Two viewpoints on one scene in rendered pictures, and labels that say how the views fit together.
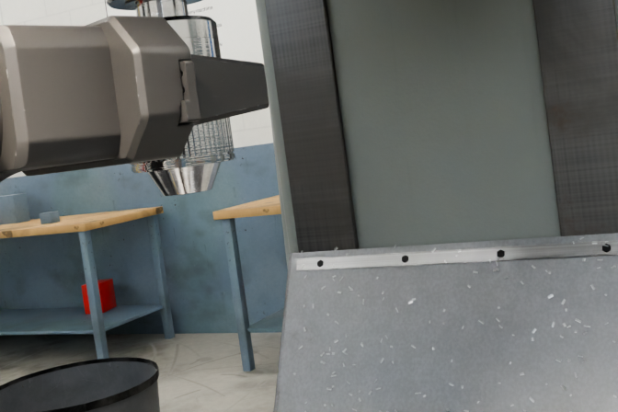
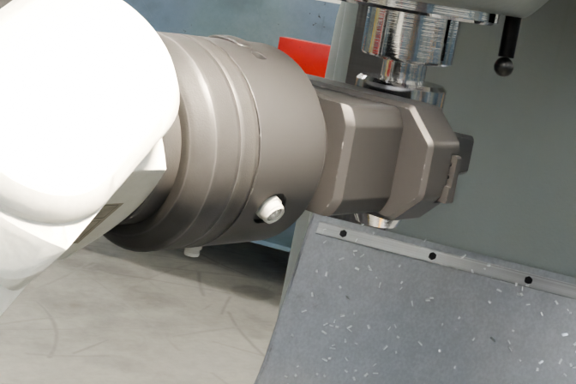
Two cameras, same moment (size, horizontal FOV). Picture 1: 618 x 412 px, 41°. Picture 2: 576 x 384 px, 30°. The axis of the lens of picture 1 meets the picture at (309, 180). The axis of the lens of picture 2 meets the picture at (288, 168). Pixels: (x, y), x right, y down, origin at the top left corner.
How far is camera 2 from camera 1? 0.26 m
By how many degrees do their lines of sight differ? 10
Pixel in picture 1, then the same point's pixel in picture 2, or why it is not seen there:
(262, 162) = not seen: outside the picture
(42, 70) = (363, 146)
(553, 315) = (562, 353)
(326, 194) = not seen: hidden behind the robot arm
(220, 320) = not seen: hidden behind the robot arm
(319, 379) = (316, 347)
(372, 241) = (403, 227)
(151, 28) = (436, 122)
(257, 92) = (464, 161)
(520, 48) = not seen: outside the picture
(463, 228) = (497, 243)
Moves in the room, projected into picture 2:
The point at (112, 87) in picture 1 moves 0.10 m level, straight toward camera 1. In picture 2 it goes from (395, 161) to (502, 219)
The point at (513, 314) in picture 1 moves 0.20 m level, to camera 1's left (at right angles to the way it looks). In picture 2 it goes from (525, 341) to (287, 311)
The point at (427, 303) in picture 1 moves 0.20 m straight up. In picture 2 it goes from (443, 305) to (489, 74)
